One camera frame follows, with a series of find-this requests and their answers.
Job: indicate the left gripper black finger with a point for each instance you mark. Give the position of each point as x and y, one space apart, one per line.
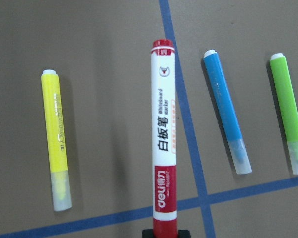
149 233

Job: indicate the blue highlighter pen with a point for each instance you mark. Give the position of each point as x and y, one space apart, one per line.
227 112

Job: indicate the red white whiteboard marker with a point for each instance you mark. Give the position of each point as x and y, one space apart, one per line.
164 136

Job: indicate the yellow highlighter pen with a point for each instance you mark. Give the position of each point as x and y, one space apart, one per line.
56 140

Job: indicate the green highlighter pen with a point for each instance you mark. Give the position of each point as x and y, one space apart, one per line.
287 105

